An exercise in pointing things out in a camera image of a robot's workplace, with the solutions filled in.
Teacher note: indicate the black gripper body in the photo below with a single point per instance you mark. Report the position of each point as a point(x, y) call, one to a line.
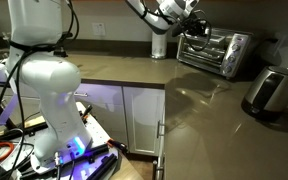
point(191, 22)

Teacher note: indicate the silver toaster oven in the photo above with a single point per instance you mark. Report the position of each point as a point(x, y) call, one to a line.
point(220, 53)

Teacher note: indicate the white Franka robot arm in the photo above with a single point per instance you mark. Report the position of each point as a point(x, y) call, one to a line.
point(50, 86)

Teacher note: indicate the narrow white cabinet door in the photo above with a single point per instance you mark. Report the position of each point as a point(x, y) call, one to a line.
point(144, 120)

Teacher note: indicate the wide white cabinet door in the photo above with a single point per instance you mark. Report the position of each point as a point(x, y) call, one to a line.
point(100, 110)

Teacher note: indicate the white paper towel roll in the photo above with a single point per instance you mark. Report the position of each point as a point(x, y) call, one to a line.
point(159, 46)

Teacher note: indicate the silver black electric kettle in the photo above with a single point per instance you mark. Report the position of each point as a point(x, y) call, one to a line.
point(272, 91)

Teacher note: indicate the white wall outlet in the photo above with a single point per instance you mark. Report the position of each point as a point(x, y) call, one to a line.
point(99, 29)

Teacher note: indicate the black camera on stand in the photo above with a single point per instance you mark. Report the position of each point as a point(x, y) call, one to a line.
point(61, 52)

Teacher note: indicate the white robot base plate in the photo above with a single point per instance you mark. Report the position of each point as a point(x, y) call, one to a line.
point(99, 133)

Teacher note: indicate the black aluminium rail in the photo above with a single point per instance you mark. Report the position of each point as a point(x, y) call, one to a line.
point(102, 166)

